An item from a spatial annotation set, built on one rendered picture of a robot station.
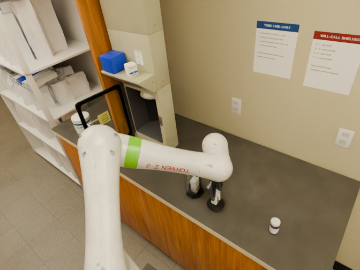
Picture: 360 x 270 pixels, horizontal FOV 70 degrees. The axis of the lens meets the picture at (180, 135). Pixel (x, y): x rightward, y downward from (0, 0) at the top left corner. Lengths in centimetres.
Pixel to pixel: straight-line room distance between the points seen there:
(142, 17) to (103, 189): 85
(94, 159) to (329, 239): 109
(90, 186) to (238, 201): 89
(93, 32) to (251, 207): 126
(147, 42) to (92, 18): 37
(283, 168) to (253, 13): 87
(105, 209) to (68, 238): 198
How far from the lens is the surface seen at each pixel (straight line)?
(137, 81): 137
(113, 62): 148
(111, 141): 75
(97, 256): 79
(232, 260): 153
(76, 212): 287
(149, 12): 133
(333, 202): 156
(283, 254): 132
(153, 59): 138
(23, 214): 317
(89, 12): 158
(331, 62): 142
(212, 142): 105
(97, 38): 161
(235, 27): 154
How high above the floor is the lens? 209
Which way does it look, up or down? 38 degrees down
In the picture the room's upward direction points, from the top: 7 degrees counter-clockwise
